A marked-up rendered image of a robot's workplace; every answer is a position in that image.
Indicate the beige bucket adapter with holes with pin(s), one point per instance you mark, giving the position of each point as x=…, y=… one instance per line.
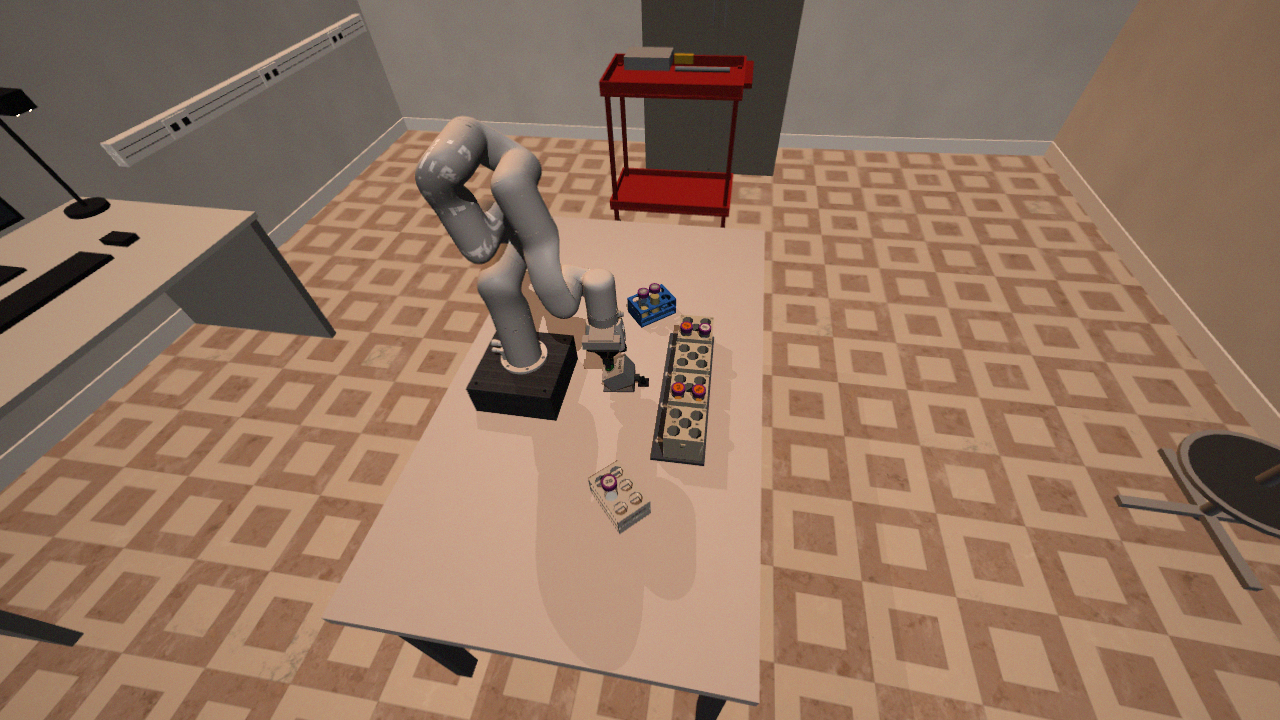
x=687, y=353
x=696, y=321
x=689, y=380
x=683, y=425

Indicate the blue tube rack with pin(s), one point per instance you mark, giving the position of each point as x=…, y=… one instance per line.
x=667, y=308

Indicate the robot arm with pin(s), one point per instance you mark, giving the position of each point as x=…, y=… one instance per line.
x=531, y=241

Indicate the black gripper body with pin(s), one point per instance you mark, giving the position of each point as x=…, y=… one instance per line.
x=617, y=331

